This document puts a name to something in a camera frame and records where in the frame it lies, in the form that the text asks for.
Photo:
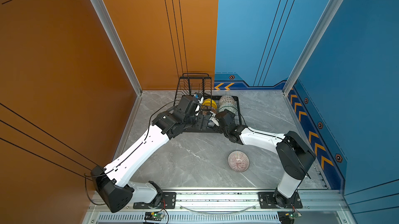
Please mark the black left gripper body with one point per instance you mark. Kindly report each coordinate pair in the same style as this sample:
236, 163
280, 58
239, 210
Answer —
200, 125

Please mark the yellow bowl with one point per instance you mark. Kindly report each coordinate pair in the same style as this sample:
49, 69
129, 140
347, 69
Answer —
211, 103

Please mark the green white patterned bowl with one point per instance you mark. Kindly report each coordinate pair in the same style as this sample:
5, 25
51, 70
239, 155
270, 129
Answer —
230, 107

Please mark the pink striped bowl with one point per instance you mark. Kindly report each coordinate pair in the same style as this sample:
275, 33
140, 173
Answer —
238, 161

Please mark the blue white floral bowl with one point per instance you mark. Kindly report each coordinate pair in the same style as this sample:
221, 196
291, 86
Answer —
215, 121

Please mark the black white patterned bowl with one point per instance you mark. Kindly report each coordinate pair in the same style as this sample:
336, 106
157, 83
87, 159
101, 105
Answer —
226, 99

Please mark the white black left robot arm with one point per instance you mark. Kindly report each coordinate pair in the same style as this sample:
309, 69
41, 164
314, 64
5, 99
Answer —
113, 182

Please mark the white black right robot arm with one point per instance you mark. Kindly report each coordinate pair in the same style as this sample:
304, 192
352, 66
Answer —
295, 155

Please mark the left green circuit board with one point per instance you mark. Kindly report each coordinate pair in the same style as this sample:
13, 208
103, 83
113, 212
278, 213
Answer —
153, 217

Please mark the green circuit board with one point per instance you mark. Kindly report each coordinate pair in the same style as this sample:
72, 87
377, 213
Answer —
288, 217
153, 217

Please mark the right green circuit board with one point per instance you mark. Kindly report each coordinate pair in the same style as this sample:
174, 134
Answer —
288, 217

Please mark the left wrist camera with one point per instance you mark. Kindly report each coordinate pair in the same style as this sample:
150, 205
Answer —
198, 100

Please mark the black wire dish rack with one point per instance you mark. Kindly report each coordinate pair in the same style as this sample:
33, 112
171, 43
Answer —
200, 86

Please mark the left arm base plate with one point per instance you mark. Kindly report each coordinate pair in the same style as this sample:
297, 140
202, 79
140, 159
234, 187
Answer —
167, 201

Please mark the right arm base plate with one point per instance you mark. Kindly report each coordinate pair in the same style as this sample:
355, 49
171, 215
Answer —
268, 199

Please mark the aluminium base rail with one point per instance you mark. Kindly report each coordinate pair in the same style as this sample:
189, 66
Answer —
229, 206

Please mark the aluminium corner post left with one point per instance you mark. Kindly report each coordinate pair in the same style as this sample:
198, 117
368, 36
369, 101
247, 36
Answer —
112, 34

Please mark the aluminium corner post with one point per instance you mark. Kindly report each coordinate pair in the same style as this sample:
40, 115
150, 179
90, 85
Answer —
317, 34
112, 34

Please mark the aluminium corner post right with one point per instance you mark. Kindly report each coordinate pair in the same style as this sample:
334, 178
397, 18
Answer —
317, 34

